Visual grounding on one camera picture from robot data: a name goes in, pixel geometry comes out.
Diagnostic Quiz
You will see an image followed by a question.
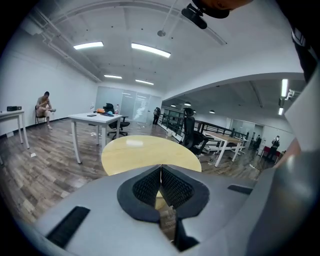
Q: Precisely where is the white ceiling air conditioner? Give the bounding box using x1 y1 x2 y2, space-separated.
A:
22 14 44 36

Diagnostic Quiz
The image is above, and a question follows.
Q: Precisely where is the black head camera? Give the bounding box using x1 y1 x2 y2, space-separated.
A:
181 3 208 30

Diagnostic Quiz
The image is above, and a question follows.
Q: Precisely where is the round yellow table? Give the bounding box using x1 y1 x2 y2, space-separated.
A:
101 134 202 211

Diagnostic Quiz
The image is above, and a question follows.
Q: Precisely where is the black office chair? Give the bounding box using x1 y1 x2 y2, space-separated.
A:
103 102 131 140
178 107 215 156

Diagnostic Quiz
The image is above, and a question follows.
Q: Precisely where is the black folding chair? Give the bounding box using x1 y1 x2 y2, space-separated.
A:
34 106 48 126

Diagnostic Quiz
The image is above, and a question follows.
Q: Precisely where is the wooden desk with white legs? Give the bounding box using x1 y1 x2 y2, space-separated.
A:
202 131 248 168

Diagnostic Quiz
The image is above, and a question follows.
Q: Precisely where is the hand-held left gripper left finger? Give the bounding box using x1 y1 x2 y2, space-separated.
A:
33 164 181 256

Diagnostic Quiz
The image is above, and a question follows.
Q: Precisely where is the person's head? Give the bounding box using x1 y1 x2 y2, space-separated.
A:
191 0 255 20

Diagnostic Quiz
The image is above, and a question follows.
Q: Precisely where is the black metal railing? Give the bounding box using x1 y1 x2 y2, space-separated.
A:
159 112 251 147

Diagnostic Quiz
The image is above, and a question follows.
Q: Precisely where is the white rectangular table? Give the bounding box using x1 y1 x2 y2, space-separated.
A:
67 112 123 165

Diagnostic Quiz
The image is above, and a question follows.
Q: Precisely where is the person's black shirt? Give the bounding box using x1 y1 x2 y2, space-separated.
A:
274 0 320 83

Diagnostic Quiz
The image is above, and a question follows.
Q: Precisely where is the red seat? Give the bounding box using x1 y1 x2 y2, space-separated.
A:
262 146 281 162

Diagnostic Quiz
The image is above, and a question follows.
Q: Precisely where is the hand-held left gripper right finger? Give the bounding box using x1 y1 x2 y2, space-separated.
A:
159 164 260 256

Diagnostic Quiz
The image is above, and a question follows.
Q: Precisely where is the small white table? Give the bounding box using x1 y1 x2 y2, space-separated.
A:
0 109 31 166

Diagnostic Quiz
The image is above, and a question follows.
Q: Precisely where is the frosted glass partition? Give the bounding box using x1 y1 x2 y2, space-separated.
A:
96 86 163 125

